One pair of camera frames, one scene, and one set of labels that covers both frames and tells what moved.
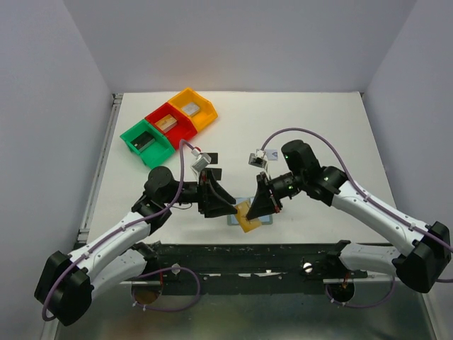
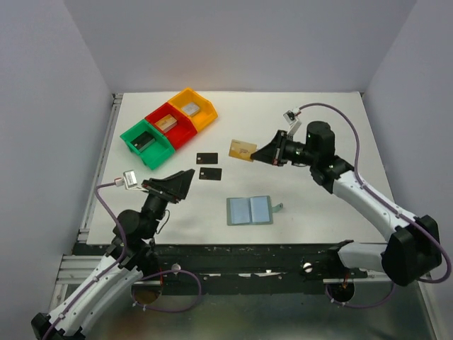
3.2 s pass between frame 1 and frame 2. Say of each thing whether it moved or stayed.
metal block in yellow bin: stayed
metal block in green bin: stayed
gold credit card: moved
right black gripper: moved
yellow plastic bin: stayed
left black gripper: moved
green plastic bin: stayed
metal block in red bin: stayed
